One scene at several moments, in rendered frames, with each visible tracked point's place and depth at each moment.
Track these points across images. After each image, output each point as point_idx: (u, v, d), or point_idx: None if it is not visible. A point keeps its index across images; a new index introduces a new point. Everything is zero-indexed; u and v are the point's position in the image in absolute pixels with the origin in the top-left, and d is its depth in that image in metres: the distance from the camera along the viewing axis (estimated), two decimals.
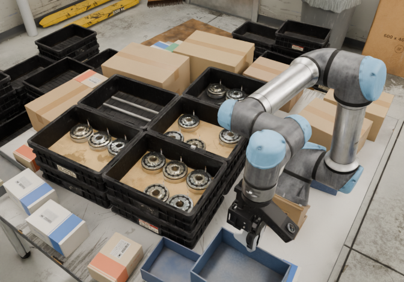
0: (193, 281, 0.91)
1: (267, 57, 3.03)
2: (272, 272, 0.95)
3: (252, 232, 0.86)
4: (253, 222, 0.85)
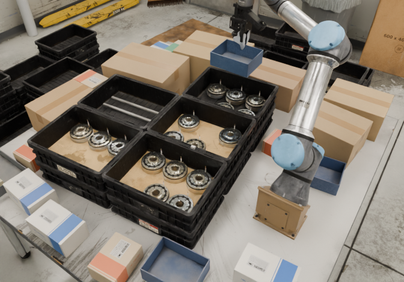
0: (211, 60, 1.72)
1: (267, 57, 3.03)
2: None
3: (243, 28, 1.67)
4: (243, 22, 1.66)
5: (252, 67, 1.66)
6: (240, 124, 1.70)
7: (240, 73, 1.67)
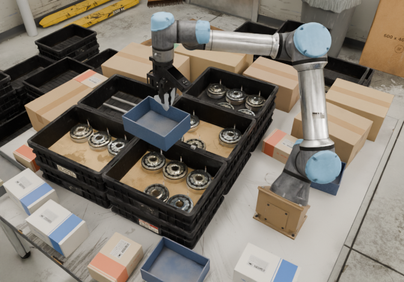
0: (125, 125, 1.36)
1: (267, 57, 3.03)
2: None
3: (162, 88, 1.30)
4: (162, 80, 1.29)
5: (172, 137, 1.30)
6: (240, 124, 1.70)
7: (157, 145, 1.30)
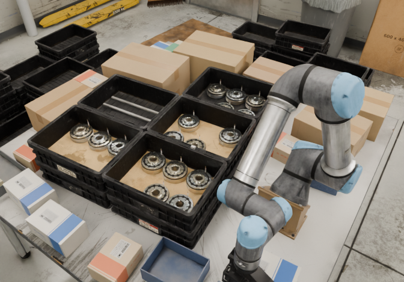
0: None
1: (267, 57, 3.03)
2: None
3: None
4: None
5: None
6: (240, 124, 1.70)
7: None
